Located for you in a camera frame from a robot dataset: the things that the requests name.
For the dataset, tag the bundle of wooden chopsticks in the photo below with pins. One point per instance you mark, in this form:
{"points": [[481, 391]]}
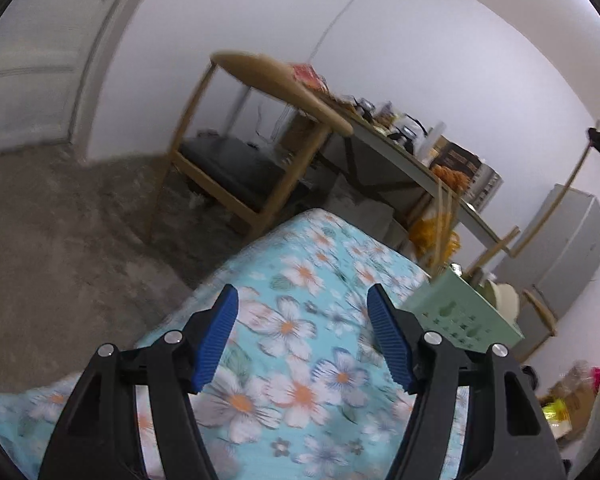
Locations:
{"points": [[437, 230]]}

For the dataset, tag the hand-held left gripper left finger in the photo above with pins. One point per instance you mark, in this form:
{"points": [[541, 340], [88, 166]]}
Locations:
{"points": [[215, 340]]}

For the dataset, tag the yellow plastic bag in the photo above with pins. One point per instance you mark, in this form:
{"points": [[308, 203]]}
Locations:
{"points": [[425, 232]]}

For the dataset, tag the green perforated utensil holder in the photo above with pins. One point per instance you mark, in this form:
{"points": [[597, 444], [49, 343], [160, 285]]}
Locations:
{"points": [[455, 310]]}

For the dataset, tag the grey refrigerator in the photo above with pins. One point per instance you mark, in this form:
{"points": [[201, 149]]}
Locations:
{"points": [[565, 240]]}

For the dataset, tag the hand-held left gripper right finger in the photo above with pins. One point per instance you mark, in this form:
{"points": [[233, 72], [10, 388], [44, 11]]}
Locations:
{"points": [[392, 340]]}

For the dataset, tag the floral turquoise tablecloth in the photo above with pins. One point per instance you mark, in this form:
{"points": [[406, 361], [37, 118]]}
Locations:
{"points": [[300, 320]]}

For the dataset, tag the bag of oranges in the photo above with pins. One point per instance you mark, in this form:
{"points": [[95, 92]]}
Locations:
{"points": [[450, 178]]}

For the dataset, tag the beige rice paddle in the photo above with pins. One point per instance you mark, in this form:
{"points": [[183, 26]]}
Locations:
{"points": [[487, 291]]}

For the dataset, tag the wooden chopstick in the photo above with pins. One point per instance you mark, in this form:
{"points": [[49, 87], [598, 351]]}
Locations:
{"points": [[575, 170]]}

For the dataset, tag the brown cardboard box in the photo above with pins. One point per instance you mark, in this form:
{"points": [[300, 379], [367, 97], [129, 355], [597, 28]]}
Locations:
{"points": [[575, 400]]}

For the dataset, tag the steel canister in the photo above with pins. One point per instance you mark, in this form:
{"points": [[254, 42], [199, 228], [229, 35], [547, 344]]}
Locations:
{"points": [[485, 187]]}

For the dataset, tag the white panel door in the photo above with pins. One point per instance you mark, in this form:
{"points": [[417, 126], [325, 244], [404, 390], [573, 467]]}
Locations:
{"points": [[40, 35]]}

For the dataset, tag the dark bread package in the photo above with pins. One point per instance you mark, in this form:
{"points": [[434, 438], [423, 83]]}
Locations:
{"points": [[455, 156]]}

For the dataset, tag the long white-framed side table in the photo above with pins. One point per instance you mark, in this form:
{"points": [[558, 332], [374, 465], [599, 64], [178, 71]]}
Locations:
{"points": [[405, 157]]}

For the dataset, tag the flat cardboard box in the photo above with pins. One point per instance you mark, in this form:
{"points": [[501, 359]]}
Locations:
{"points": [[295, 130]]}

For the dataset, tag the red snack packet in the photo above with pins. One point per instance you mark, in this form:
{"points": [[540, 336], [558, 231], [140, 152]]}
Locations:
{"points": [[307, 75]]}

